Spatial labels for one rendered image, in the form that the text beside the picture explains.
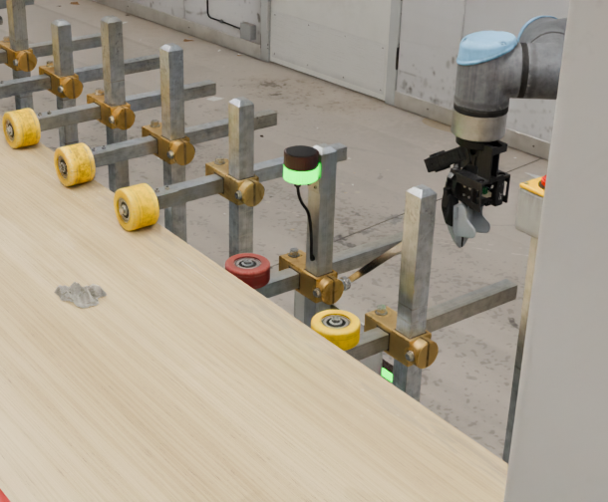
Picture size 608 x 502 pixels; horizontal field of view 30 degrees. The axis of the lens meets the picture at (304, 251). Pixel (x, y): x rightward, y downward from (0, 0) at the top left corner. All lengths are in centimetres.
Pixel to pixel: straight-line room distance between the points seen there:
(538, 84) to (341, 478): 73
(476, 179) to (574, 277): 170
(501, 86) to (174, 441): 77
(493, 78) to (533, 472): 162
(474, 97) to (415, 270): 29
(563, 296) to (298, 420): 140
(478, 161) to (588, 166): 171
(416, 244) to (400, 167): 305
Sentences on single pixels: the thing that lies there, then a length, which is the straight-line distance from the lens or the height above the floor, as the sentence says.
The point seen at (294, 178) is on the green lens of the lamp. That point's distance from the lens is 195.
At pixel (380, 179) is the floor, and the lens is 474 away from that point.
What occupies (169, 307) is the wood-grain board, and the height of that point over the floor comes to 90.
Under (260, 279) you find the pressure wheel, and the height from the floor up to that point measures 89.
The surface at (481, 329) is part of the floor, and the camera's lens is 370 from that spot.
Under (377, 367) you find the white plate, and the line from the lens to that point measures 206.
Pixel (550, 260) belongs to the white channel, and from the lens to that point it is 23.
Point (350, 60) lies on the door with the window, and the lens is 576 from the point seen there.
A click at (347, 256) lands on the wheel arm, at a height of 86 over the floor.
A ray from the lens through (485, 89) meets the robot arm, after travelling 187.
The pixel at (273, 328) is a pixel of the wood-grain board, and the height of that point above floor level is 90.
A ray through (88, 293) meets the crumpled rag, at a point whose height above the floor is 92.
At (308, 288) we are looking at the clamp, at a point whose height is 84.
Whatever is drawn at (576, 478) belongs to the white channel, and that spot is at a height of 168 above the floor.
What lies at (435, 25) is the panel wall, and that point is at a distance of 534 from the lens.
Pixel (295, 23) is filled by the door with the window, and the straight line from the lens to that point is 600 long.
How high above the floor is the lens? 183
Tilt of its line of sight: 26 degrees down
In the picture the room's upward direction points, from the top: 2 degrees clockwise
